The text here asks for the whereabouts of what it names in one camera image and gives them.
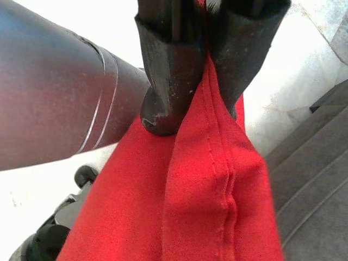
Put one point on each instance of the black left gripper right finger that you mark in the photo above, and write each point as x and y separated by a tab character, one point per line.
239	49

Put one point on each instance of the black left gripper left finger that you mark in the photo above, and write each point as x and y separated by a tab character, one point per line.
171	81

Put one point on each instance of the red pillow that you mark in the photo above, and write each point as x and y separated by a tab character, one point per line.
190	190

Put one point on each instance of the grey fabric sofa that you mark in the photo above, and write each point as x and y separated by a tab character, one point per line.
312	176

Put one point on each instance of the black robot leg joint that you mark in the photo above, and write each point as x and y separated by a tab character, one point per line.
49	242

